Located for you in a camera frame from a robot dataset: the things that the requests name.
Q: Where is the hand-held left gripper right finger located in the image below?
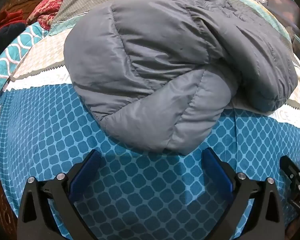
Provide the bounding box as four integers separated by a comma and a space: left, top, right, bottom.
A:
201, 147, 287, 240

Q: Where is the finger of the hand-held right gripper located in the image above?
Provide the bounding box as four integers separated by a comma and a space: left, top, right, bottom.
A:
281, 155, 300, 189

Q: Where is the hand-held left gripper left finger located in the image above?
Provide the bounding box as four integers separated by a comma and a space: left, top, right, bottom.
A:
16, 149, 102, 240

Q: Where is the grey puffer jacket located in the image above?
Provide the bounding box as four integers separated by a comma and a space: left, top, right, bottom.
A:
64, 0, 298, 155

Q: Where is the blue patterned bed sheet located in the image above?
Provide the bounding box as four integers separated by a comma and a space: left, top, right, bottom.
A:
0, 0, 300, 234

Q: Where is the teal white patterned pillow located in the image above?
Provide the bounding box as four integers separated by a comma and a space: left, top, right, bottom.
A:
0, 25, 51, 95

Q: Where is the glass cabinet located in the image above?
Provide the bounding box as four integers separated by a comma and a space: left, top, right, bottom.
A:
266, 0, 300, 53

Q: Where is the dark navy cloth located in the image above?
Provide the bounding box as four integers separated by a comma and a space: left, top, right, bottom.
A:
0, 22, 27, 66

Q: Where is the red cloth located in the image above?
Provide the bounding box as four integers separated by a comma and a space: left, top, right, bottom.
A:
0, 9, 28, 27

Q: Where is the red floral quilt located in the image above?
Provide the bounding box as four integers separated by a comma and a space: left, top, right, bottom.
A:
27, 0, 77, 31

